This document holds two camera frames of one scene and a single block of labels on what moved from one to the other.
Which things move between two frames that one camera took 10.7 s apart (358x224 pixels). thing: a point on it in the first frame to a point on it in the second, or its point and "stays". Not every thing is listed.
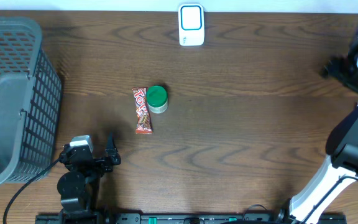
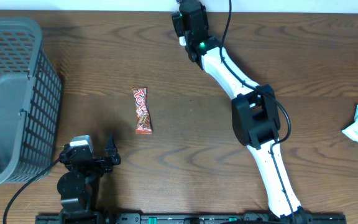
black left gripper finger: [111, 150] stays
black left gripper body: [100, 167] stays
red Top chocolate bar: [143, 121] stays
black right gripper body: [347, 68] to [178, 25]
